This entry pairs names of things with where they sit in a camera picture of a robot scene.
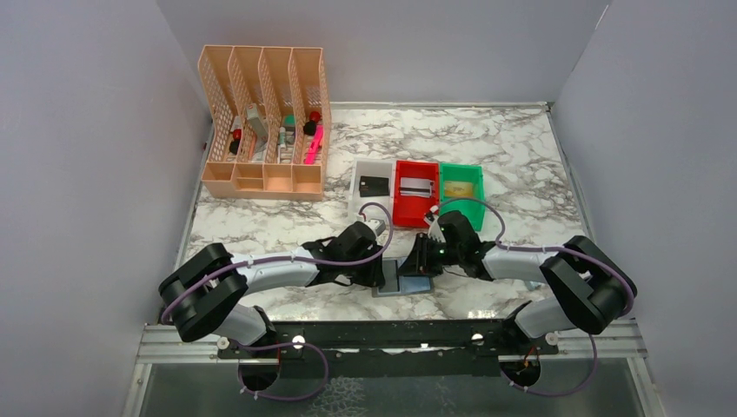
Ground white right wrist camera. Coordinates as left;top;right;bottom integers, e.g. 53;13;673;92
424;206;445;242

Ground green plastic bin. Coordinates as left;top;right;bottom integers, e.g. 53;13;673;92
439;162;486;232

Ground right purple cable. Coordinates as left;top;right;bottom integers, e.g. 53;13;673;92
426;197;637;398

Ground white plastic bin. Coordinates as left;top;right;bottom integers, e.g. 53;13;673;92
347;158;396;220

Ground black mounting rail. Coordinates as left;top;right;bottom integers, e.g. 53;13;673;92
143;319;560;381

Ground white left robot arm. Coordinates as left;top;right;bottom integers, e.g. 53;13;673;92
158;219;391;346

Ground white magnetic stripe card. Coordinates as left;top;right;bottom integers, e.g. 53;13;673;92
399;177;435;198

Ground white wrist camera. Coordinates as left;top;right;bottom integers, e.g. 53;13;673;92
362;218;387;237
424;206;445;242

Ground red plastic bin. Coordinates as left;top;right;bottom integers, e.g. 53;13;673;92
392;160;440;228

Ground green capped bottle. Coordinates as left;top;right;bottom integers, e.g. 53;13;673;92
282;115;295;145

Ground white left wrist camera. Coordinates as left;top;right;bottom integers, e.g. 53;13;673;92
362;218;387;237

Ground grey metal card holder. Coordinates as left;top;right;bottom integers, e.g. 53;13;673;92
372;258;434;298

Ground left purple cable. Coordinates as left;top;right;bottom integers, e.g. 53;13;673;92
160;201;395;327

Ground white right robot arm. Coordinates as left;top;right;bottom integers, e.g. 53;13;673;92
398;210;637;340

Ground red black stamp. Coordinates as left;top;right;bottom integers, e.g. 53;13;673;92
302;111;322;136

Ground pink highlighter pen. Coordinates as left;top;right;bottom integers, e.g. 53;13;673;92
304;124;324;165

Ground gold card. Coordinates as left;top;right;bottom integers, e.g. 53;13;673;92
443;181;476;199

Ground peach plastic desk organizer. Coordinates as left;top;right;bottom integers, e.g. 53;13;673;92
197;45;332;201

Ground purple cable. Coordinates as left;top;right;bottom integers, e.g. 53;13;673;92
160;201;395;327
426;197;637;398

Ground grey box in organizer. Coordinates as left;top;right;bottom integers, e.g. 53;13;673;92
245;103;269;141

